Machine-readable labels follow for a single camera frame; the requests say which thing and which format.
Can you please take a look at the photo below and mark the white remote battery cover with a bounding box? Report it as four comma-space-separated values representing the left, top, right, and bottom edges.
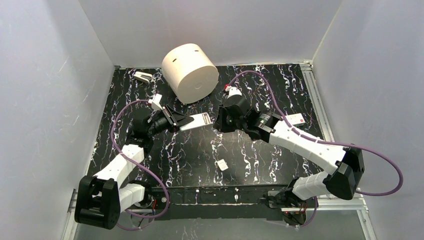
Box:
215, 159, 229, 171

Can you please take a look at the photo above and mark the white battery box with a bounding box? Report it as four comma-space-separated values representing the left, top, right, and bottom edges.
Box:
285, 113, 306, 127

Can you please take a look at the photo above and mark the white stapler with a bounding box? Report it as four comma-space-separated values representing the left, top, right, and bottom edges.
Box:
133, 71, 153, 84

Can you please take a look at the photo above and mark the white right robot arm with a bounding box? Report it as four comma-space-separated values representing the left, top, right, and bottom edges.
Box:
213, 95, 365, 204

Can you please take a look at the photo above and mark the white remote control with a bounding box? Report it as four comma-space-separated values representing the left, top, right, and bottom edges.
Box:
179, 112, 213, 131

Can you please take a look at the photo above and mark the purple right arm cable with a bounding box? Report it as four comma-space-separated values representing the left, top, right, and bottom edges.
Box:
225, 70, 404, 228

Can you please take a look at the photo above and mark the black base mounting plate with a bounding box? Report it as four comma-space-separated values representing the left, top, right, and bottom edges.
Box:
145, 185, 307, 226

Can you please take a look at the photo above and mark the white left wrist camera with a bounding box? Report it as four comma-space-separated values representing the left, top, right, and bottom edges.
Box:
148, 93, 163, 111

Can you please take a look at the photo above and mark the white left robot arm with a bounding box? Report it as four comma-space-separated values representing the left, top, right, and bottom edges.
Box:
74, 106, 203, 230

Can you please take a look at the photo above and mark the aluminium frame rail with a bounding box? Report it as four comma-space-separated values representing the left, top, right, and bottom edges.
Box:
299, 61, 377, 240

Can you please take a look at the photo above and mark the white cylindrical container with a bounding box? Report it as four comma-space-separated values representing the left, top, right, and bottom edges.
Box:
161, 43, 219, 105

